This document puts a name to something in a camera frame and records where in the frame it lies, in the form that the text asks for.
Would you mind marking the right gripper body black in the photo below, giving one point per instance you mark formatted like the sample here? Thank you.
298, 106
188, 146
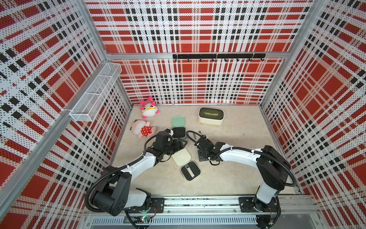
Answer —
203, 156

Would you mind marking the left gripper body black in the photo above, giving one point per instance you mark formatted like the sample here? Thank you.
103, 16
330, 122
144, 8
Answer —
172, 147

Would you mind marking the cream case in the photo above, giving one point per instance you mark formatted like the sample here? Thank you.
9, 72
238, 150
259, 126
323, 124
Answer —
182, 158

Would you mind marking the large clipper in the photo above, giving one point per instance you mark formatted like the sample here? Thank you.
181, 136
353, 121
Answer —
189, 170

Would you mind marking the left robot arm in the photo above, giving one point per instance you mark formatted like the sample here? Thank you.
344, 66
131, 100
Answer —
111, 192

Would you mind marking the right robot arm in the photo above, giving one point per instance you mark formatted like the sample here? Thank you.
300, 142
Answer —
274, 169

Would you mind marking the green nail clipper case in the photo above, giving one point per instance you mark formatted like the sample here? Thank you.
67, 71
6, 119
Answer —
178, 127

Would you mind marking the pink doll red dress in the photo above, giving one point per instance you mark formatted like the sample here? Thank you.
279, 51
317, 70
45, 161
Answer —
142, 128

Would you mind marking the cream tissue box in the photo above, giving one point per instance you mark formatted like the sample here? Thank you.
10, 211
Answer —
211, 116

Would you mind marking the pink owl plush toy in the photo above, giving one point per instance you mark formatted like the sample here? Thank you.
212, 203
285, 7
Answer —
148, 108

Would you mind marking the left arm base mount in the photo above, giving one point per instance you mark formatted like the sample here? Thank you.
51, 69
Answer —
154, 205

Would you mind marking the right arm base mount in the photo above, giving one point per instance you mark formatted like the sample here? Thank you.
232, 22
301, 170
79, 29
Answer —
258, 204

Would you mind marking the white wire mesh basket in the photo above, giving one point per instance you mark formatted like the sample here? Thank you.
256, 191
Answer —
89, 105

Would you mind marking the black wall hook rail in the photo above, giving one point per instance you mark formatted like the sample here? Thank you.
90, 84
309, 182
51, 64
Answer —
248, 56

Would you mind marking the aluminium front rail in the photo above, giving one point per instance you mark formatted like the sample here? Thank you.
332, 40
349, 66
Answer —
214, 211

